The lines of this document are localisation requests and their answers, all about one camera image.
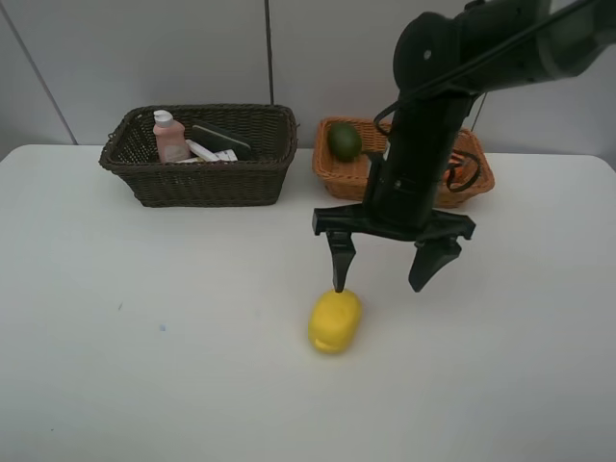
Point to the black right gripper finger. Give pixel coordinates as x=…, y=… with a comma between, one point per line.
x=342, y=252
x=431, y=257

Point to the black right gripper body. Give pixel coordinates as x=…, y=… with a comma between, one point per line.
x=399, y=203

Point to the orange tangerine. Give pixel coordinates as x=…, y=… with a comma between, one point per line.
x=461, y=171

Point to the yellow lemon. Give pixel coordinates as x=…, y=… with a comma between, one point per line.
x=334, y=321

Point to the dark green avocado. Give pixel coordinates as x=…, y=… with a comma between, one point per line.
x=344, y=142

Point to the white bottle blue cap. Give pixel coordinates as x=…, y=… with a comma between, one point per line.
x=200, y=154

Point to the dark green whiteboard eraser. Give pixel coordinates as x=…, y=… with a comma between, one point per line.
x=217, y=139

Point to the pink bottle white cap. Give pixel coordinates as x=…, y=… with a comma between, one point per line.
x=170, y=138

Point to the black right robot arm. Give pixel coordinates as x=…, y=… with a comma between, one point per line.
x=441, y=66

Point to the orange wicker basket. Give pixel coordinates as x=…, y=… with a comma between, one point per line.
x=349, y=180

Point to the dark brown wicker basket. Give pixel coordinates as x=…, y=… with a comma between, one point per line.
x=131, y=154

